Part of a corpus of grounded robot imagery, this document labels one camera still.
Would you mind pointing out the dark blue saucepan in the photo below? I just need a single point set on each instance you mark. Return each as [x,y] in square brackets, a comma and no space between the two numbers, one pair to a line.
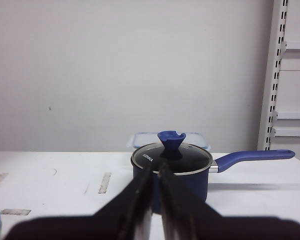
[198,183]

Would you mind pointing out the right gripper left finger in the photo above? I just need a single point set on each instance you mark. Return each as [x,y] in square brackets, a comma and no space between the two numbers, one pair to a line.
[125,217]

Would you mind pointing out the white slotted shelf upright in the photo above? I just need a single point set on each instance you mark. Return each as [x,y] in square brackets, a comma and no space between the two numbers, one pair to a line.
[280,114]

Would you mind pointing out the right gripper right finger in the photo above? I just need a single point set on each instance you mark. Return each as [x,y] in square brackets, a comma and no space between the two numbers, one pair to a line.
[186,217]

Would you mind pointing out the clear plastic food container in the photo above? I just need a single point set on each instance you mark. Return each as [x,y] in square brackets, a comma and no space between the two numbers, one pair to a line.
[140,139]

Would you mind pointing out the glass pot lid blue knob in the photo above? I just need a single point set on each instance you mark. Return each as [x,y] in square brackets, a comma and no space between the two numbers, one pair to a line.
[187,159]

